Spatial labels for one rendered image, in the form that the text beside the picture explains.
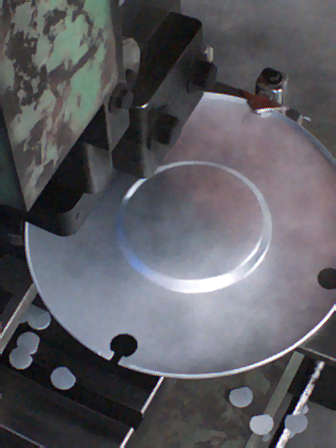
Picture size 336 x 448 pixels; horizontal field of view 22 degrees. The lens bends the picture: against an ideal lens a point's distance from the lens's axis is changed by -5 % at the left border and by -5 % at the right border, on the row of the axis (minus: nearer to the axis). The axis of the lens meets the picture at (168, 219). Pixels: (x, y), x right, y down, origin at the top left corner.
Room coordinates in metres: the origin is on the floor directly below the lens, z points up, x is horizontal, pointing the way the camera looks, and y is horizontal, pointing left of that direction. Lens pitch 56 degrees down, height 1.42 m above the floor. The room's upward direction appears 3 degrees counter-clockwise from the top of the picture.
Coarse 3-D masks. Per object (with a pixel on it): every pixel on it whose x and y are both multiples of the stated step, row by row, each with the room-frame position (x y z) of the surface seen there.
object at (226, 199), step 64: (192, 128) 0.53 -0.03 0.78; (128, 192) 0.46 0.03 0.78; (192, 192) 0.45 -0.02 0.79; (256, 192) 0.45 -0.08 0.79; (320, 192) 0.45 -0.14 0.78; (64, 256) 0.40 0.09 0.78; (128, 256) 0.39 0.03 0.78; (192, 256) 0.39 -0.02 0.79; (256, 256) 0.38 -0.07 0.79; (320, 256) 0.38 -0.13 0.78; (64, 320) 0.33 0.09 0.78; (128, 320) 0.33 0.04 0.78; (192, 320) 0.33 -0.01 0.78; (256, 320) 0.33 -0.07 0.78; (320, 320) 0.32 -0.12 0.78
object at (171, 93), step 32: (128, 0) 0.43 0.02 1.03; (160, 0) 0.47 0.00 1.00; (128, 32) 0.43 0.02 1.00; (160, 32) 0.46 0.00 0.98; (192, 32) 0.46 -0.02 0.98; (128, 64) 0.41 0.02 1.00; (160, 64) 0.43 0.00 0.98; (192, 64) 0.45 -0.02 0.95; (160, 96) 0.40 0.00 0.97; (192, 96) 0.45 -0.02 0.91; (128, 128) 0.39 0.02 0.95; (160, 128) 0.39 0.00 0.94; (64, 160) 0.39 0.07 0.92; (96, 160) 0.38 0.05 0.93; (128, 160) 0.39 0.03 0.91; (160, 160) 0.40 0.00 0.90; (96, 192) 0.38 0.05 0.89
